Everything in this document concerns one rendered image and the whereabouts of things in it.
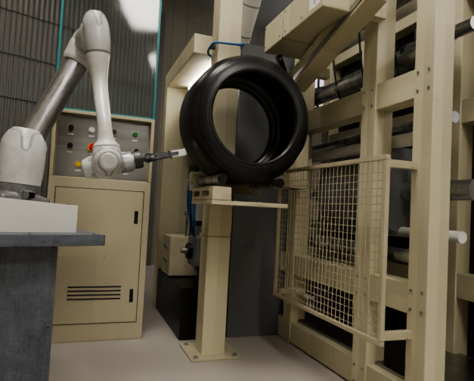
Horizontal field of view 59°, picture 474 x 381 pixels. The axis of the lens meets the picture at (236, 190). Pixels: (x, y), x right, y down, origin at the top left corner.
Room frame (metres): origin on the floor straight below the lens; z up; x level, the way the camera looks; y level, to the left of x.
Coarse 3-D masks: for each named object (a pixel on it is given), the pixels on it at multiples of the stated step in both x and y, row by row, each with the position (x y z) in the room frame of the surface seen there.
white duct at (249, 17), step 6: (246, 0) 2.67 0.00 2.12; (252, 0) 2.66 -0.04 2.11; (258, 0) 2.67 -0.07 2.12; (246, 6) 2.69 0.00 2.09; (252, 6) 2.68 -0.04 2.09; (258, 6) 2.70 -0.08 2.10; (246, 12) 2.71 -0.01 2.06; (252, 12) 2.71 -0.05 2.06; (246, 18) 2.73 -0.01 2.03; (252, 18) 2.74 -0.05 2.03; (246, 24) 2.75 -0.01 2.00; (252, 24) 2.77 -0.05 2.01; (246, 30) 2.78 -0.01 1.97; (246, 36) 2.81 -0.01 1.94; (246, 42) 2.84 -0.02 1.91
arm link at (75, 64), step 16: (80, 48) 1.81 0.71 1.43; (64, 64) 1.82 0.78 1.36; (80, 64) 1.84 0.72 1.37; (64, 80) 1.80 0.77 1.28; (48, 96) 1.78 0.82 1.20; (64, 96) 1.81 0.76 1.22; (32, 112) 1.77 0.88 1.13; (48, 112) 1.77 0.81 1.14; (32, 128) 1.74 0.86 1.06; (48, 128) 1.79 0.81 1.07
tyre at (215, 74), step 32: (224, 64) 1.85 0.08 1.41; (256, 64) 1.89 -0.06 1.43; (192, 96) 1.84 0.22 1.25; (256, 96) 2.20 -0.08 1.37; (288, 96) 1.97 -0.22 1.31; (192, 128) 1.84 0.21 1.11; (288, 128) 2.20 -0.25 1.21; (192, 160) 2.04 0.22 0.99; (224, 160) 1.85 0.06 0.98; (256, 160) 2.21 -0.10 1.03; (288, 160) 1.96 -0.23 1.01
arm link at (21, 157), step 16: (16, 128) 1.55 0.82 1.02; (0, 144) 1.54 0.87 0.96; (16, 144) 1.52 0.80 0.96; (32, 144) 1.54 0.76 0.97; (0, 160) 1.52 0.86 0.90; (16, 160) 1.51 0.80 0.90; (32, 160) 1.54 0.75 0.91; (0, 176) 1.52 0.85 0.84; (16, 176) 1.51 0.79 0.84; (32, 176) 1.55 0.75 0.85
